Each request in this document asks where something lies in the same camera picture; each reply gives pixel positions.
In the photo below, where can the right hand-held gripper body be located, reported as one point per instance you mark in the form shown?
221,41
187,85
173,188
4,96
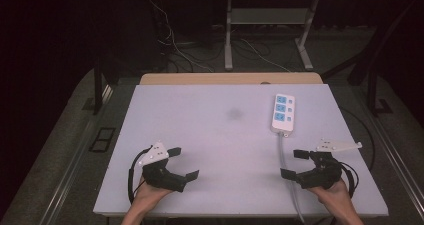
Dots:
321,173

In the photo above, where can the black stand post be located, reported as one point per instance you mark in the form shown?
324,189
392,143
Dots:
97,88
375,91

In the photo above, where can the person's left hand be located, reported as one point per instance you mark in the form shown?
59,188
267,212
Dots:
150,193

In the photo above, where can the person's right hand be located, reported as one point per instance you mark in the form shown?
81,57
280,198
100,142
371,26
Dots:
333,195

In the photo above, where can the wooden table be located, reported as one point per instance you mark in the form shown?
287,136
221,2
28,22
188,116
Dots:
230,78

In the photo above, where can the black rectangular floor frame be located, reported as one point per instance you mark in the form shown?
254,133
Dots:
101,139

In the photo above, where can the grey metal stand frame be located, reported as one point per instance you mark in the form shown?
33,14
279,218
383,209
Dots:
266,16

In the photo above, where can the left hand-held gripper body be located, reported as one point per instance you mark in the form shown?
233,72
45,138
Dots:
160,175

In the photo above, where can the metal floor rail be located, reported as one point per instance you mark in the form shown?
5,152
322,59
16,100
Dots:
396,161
71,171

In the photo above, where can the white power strip blue sockets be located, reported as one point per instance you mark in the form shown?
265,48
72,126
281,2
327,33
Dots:
283,113

